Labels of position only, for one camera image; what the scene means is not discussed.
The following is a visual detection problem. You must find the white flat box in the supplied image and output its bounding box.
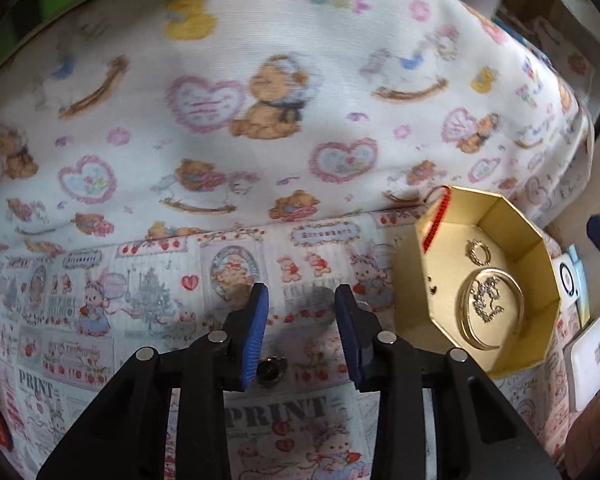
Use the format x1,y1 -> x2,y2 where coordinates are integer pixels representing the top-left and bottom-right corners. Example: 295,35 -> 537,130
562,310 -> 600,413

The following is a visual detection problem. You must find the gold octagonal box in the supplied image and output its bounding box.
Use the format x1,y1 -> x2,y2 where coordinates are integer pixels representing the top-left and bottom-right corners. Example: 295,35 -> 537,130
392,185 -> 562,380

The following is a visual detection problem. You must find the white bear print blanket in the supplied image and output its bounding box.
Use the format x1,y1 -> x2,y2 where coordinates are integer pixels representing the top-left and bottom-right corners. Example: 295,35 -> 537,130
0,0 -> 596,256

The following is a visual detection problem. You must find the red string bracelet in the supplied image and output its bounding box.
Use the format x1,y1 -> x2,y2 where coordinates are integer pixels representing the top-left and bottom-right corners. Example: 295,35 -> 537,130
421,185 -> 453,255

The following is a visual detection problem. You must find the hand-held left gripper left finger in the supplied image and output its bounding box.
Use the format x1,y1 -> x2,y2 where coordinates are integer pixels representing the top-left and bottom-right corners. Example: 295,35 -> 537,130
36,282 -> 271,480

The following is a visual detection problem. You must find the dark stone ring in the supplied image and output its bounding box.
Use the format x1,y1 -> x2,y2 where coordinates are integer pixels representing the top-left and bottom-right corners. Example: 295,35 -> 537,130
257,356 -> 290,388

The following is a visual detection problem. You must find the small silver ring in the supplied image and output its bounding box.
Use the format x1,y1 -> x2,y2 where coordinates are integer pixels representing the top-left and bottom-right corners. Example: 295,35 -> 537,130
465,238 -> 492,266

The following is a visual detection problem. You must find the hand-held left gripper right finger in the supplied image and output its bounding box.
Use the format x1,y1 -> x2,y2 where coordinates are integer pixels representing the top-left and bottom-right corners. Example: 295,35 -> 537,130
334,284 -> 563,480

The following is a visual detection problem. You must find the gold bangle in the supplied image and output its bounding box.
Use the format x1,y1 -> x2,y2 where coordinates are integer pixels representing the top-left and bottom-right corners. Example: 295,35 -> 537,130
457,268 -> 526,351

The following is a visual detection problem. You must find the green black checkered board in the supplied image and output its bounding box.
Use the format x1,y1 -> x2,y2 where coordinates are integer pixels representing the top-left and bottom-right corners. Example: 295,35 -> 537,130
0,0 -> 151,88

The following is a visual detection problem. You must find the white card with blue ring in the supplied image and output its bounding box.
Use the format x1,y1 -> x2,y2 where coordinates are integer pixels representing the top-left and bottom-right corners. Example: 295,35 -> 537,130
554,245 -> 590,302

